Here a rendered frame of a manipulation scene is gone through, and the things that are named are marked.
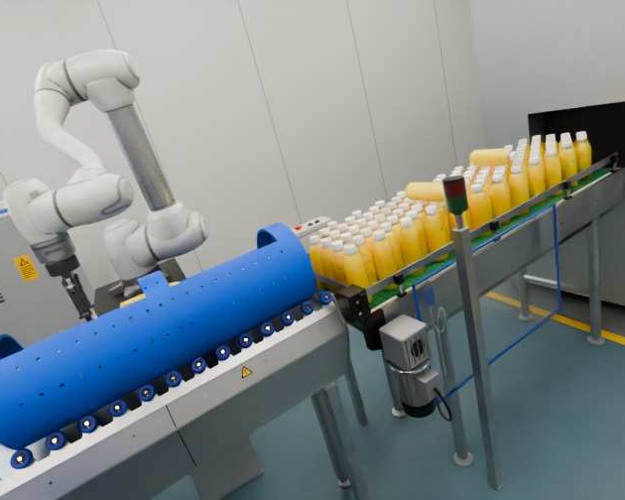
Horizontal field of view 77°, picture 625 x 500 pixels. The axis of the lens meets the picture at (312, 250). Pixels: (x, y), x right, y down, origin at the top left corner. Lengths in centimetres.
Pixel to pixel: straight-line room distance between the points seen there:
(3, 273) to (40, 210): 159
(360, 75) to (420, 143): 111
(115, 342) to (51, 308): 166
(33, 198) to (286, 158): 324
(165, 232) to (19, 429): 77
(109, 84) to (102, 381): 91
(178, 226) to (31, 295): 134
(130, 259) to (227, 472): 109
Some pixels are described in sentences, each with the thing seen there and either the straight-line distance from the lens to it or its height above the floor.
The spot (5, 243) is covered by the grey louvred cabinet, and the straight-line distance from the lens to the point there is 270.
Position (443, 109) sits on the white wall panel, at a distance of 538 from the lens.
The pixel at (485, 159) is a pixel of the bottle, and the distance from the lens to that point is 197.
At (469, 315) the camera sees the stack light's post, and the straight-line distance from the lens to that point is 141.
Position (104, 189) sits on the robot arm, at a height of 150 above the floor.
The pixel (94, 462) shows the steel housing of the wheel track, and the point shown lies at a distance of 127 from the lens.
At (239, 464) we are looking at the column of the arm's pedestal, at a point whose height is 12.
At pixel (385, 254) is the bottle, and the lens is 136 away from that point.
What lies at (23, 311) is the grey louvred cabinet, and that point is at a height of 93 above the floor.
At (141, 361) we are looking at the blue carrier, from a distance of 114.
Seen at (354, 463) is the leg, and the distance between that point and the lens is 174.
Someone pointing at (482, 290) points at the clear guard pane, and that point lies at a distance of 160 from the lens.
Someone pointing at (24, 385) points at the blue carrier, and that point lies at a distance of 115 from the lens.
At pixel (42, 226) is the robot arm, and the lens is 117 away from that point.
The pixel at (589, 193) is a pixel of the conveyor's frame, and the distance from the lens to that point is 223.
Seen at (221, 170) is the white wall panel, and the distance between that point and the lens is 398.
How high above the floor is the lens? 155
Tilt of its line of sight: 19 degrees down
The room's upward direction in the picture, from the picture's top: 16 degrees counter-clockwise
